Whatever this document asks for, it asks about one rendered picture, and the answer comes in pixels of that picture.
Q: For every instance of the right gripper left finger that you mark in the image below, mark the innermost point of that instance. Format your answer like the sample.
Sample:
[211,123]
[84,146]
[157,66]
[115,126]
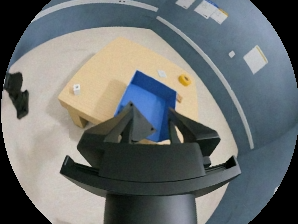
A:
[109,130]

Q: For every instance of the yellow tape roll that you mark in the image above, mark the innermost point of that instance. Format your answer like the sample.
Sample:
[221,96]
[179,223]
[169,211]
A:
[185,81]

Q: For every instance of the blue open tray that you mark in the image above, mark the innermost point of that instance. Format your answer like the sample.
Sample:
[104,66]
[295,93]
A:
[153,99]

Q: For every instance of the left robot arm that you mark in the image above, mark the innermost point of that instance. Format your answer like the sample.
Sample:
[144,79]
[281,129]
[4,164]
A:
[19,99]

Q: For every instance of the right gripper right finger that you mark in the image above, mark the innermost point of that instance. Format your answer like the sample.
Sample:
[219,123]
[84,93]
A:
[192,132]

